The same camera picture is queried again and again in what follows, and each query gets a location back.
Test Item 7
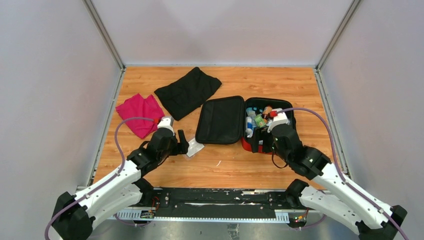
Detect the clear bag white gauze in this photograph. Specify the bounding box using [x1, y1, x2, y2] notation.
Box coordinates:
[186, 137, 205, 158]

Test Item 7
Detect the brown bottle orange cap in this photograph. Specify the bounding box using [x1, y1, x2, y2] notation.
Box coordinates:
[261, 106, 273, 120]

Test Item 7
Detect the small white blue bottle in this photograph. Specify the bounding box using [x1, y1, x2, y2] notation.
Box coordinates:
[245, 116, 254, 138]

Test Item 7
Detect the red black medicine kit case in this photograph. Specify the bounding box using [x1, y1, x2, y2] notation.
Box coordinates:
[195, 95, 293, 154]

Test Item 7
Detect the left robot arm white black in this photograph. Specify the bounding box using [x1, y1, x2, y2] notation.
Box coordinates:
[45, 127, 189, 240]

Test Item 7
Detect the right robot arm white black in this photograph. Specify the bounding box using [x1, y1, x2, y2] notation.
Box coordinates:
[257, 123, 408, 240]

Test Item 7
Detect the pink cloth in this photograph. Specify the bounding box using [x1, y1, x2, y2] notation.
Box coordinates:
[115, 93, 165, 139]

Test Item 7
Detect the black cloth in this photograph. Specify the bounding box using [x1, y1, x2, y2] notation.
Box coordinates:
[154, 66, 222, 121]

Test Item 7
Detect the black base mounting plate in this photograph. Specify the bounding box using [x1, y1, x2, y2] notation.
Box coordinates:
[132, 187, 319, 220]

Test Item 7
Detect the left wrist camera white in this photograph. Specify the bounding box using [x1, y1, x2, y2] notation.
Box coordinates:
[157, 116, 175, 135]

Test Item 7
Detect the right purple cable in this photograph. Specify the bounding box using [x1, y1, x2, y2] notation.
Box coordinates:
[276, 107, 410, 240]

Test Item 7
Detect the purple cable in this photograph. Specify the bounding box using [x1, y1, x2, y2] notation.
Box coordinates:
[44, 117, 157, 240]
[276, 107, 410, 240]

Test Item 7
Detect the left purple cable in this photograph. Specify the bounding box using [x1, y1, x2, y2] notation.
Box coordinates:
[44, 117, 157, 240]

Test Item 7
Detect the aluminium frame rail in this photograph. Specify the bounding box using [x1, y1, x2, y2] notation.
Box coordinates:
[59, 185, 375, 240]

